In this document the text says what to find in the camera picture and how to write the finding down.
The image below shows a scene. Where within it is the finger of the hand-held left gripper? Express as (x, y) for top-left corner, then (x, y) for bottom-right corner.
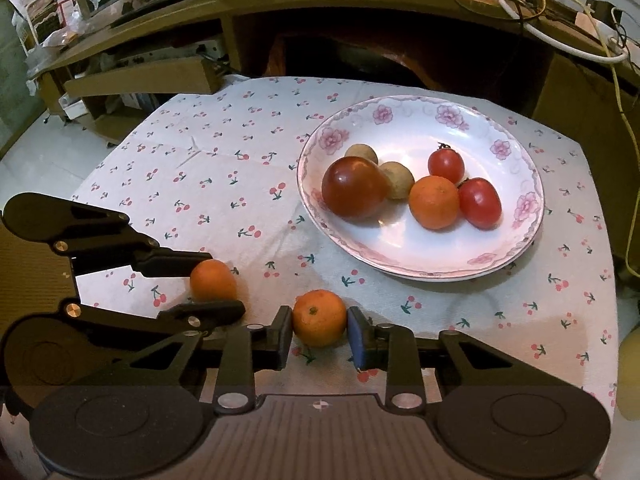
(52, 199), (217, 279)
(60, 299), (247, 337)

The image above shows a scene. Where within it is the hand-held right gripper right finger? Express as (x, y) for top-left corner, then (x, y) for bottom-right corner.
(346, 306), (542, 412)

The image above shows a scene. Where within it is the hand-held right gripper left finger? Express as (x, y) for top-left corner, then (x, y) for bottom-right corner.
(107, 305), (294, 414)

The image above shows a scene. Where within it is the small orange tangerine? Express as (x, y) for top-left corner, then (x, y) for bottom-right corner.
(190, 259), (239, 304)
(409, 175), (461, 231)
(292, 290), (348, 349)

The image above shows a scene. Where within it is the white floral plate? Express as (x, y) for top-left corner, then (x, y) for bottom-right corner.
(296, 95), (546, 284)

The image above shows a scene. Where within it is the large dark red tomato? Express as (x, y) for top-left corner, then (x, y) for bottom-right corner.
(321, 156), (391, 221)

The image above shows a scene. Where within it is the brown longan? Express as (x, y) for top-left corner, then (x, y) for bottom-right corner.
(345, 143), (380, 166)
(378, 161), (416, 201)

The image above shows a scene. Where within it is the small red tomato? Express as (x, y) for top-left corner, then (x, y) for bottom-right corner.
(427, 142), (466, 185)
(457, 177), (503, 231)

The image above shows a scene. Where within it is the cherry print tablecloth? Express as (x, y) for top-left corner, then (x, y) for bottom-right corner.
(70, 76), (621, 478)

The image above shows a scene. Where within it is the wooden desk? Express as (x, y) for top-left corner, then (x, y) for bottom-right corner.
(0, 0), (640, 261)

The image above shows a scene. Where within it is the white power strip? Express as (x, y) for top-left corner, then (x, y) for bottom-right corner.
(575, 0), (627, 57)

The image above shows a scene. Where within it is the white cable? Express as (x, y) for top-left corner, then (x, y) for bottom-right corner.
(480, 0), (634, 64)

